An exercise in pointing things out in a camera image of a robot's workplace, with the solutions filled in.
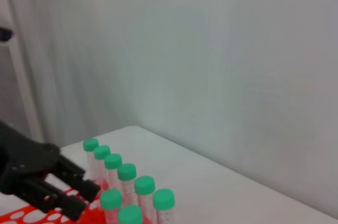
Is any white vertical post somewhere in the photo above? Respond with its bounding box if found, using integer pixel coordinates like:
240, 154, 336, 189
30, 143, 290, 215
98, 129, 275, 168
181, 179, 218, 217
5, 39, 43, 143

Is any green capped clear test tube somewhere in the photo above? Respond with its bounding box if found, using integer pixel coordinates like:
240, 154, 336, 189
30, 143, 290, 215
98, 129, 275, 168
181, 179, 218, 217
93, 145, 111, 184
104, 154, 123, 190
117, 163, 137, 206
82, 138, 100, 182
134, 176, 156, 222
152, 189, 175, 224
118, 204, 143, 224
99, 189, 123, 224

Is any orange plastic test tube rack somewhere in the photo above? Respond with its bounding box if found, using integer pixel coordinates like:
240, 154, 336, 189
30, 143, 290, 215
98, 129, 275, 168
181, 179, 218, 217
0, 179, 159, 224

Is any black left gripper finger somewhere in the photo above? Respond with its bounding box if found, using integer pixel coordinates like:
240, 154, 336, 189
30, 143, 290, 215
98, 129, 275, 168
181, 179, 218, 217
15, 181, 89, 222
43, 155, 100, 202

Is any grey camera on arm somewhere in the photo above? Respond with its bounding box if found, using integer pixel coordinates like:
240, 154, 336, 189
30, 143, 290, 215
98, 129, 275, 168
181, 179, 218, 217
0, 27, 13, 42

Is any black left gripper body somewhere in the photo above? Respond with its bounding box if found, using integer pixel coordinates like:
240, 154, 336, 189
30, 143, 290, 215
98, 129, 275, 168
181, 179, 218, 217
0, 120, 61, 195

